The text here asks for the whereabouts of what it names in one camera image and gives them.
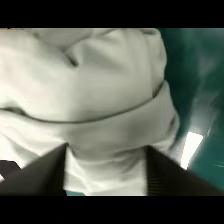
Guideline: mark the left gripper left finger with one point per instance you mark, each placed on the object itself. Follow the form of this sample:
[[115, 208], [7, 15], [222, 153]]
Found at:
[[43, 176]]

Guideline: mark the white T-shirt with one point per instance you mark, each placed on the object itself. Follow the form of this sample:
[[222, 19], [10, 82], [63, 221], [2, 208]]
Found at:
[[100, 86]]

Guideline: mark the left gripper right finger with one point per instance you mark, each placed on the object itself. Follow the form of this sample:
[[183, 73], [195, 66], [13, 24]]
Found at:
[[170, 181]]

